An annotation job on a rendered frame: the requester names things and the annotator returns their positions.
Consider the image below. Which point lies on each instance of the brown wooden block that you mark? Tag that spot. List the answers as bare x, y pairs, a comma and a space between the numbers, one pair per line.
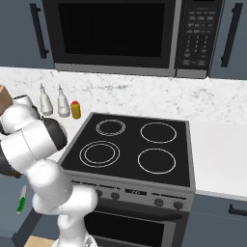
4, 98

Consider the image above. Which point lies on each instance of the black oven door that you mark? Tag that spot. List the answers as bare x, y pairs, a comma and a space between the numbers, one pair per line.
135, 230

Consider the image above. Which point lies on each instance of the dark round stove knob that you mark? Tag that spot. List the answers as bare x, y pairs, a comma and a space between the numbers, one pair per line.
115, 195
99, 193
178, 205
158, 202

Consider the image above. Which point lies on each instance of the yellow jar with red lid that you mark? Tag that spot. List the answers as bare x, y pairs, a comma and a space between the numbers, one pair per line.
76, 111

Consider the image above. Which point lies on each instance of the black and silver stove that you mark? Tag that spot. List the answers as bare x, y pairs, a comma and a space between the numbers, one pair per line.
135, 151

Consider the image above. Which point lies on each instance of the grey-blue drawer front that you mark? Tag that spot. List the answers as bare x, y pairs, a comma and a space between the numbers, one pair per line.
212, 225

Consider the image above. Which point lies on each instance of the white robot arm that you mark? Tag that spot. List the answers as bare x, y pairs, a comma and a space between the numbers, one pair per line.
48, 180

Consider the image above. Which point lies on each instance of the tan wooden cutting board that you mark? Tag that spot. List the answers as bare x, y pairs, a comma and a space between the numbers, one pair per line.
38, 241

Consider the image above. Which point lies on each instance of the grey-blue wall cupboard door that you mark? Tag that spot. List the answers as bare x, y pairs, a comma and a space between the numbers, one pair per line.
239, 48
16, 38

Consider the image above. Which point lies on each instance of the black and silver microwave oven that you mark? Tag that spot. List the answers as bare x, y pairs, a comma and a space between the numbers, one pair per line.
112, 32

